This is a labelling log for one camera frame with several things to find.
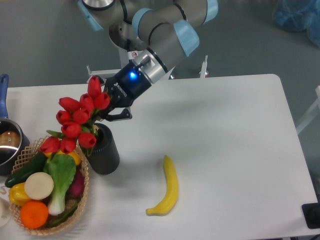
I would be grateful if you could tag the white frame at right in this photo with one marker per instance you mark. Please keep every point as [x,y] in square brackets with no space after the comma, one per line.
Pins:
[309,114]

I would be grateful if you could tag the dark grey ribbed vase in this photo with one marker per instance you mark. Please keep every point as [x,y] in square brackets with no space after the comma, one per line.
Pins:
[104,158]

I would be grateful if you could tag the purple red radish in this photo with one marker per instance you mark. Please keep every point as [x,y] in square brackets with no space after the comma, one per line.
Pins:
[77,186]

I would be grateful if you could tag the blue plastic bag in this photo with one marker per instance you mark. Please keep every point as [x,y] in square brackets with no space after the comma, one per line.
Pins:
[299,16]

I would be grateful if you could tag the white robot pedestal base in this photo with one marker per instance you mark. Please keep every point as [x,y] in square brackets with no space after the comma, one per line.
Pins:
[130,55]

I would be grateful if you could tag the black device at table edge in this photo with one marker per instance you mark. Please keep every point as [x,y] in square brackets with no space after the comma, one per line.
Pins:
[311,212]

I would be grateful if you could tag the yellow lemon squash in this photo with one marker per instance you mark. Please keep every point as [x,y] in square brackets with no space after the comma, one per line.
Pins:
[77,159]

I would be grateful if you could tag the white round radish slice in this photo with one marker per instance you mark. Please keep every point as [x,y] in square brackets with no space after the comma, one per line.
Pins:
[39,186]

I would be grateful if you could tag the green chili pepper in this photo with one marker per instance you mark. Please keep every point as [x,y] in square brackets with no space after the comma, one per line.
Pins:
[63,218]

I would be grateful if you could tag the yellow bell pepper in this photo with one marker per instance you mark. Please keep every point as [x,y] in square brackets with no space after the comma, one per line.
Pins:
[17,195]

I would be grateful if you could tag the red tulip bouquet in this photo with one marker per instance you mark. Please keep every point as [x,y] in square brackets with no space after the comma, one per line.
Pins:
[77,119]

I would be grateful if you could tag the green cucumber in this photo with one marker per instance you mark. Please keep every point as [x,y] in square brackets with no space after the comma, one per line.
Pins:
[28,163]

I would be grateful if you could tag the blue handled saucepan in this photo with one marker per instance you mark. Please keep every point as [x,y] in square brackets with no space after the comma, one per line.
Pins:
[12,138]

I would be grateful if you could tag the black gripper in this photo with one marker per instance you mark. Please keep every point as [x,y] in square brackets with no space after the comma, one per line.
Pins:
[123,88]

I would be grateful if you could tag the woven wicker basket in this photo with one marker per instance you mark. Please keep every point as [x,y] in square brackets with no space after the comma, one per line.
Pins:
[70,200]

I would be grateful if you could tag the green bok choy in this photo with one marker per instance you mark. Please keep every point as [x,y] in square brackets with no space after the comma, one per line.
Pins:
[62,169]

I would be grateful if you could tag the orange fruit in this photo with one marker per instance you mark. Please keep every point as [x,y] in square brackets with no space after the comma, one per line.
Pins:
[34,214]

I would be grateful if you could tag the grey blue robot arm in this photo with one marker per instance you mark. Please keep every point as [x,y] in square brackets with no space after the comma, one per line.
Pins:
[168,37]

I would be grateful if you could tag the yellow banana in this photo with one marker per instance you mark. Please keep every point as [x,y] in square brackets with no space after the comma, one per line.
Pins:
[172,190]

